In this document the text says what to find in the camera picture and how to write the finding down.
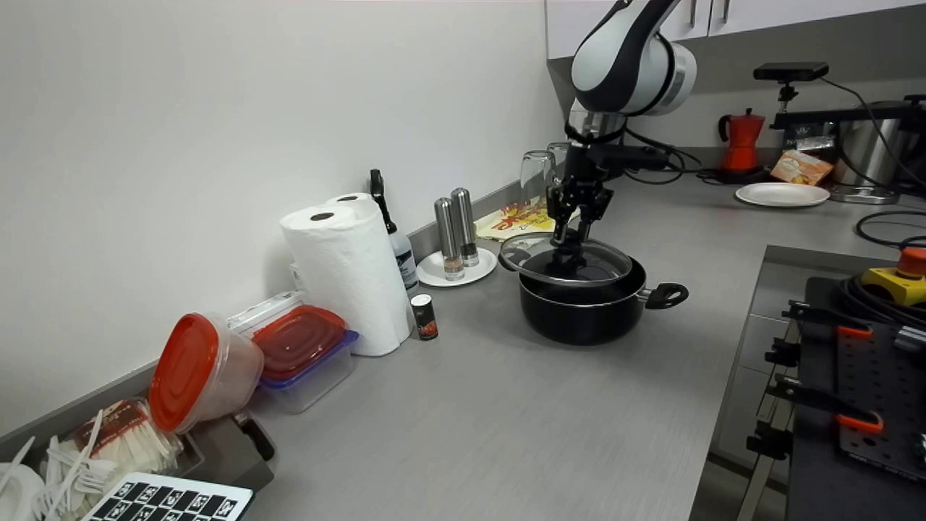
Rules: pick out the slim white paper towel roll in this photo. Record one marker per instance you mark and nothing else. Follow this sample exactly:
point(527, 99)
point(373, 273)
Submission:
point(350, 200)

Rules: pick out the clear tub with brown contents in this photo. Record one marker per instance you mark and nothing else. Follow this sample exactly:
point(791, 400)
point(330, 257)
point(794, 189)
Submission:
point(126, 438)

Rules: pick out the steel grinder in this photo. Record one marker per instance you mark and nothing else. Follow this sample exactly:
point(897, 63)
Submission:
point(466, 228)
point(443, 235)

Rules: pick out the glass pot lid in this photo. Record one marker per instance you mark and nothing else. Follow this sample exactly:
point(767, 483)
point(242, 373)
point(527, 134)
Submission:
point(608, 266)

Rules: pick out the flat container with red lid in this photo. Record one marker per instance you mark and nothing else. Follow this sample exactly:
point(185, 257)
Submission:
point(298, 338)

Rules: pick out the orange and black clamp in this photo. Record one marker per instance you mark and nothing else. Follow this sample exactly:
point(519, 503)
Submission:
point(855, 335)
point(860, 423)

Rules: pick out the black and white keypad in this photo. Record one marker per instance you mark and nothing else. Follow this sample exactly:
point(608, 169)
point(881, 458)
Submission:
point(169, 500)

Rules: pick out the clear plastic container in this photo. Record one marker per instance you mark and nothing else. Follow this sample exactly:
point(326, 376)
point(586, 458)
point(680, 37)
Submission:
point(256, 312)

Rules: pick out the spray bottle with black trigger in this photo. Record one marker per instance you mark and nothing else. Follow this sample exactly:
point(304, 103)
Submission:
point(402, 257)

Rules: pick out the small spice jar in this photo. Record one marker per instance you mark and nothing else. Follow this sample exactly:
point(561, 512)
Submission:
point(424, 319)

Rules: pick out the clear drinking glass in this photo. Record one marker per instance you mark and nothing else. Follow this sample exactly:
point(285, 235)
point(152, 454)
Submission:
point(533, 173)

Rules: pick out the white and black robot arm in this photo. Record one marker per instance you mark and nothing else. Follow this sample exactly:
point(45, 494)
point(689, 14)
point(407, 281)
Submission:
point(625, 60)

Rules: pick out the yellow emergency stop box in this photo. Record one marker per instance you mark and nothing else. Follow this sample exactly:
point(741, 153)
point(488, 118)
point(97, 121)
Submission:
point(893, 284)

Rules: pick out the black cooking pot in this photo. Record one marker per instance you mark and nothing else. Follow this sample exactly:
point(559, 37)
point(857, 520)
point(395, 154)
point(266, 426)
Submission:
point(580, 319)

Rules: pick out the red moka pot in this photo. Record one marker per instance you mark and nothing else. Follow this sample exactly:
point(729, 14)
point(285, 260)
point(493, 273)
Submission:
point(741, 145)

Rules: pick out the purple plastic container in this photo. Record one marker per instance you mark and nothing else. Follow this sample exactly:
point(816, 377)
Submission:
point(323, 381)

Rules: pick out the black perforated board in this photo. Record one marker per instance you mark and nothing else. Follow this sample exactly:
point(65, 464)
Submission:
point(893, 394)

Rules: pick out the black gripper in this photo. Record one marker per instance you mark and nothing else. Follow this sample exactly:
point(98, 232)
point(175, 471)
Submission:
point(580, 189)

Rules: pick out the grey tray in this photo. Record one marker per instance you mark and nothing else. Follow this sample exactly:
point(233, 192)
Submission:
point(219, 454)

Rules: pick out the white wall cabinet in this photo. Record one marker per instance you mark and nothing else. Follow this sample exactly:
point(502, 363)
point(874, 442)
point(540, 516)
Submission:
point(770, 14)

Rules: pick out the steel kettle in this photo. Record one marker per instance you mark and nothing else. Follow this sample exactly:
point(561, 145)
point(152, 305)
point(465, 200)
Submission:
point(871, 150)

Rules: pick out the large white paper towel roll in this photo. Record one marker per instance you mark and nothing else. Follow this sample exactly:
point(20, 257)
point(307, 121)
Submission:
point(350, 279)

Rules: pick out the printed yellow dish towel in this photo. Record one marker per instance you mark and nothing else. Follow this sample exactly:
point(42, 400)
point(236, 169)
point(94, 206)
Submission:
point(515, 222)

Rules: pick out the black camera on tripod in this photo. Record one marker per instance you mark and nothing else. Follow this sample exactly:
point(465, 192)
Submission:
point(791, 72)

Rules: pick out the tub with orange lid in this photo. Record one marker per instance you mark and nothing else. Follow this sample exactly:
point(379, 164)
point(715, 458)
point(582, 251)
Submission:
point(188, 373)

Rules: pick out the orange snack packet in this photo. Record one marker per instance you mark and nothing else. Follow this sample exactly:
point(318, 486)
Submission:
point(799, 167)

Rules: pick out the large white plate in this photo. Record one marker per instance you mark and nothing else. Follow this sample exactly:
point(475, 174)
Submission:
point(781, 196)

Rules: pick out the small white plate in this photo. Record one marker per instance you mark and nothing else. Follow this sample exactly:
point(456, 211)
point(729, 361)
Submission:
point(480, 267)

